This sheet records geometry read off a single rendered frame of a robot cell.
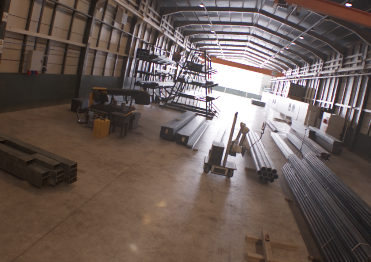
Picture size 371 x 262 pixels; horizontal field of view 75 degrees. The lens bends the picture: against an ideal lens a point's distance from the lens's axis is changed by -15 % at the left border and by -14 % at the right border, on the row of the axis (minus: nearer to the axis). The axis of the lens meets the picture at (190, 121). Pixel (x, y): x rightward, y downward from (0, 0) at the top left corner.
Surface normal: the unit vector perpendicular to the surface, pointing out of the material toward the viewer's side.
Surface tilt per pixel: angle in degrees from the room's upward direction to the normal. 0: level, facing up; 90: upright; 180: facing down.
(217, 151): 90
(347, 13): 90
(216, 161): 90
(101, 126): 90
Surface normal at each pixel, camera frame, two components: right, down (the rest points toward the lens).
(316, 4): -0.15, 0.13
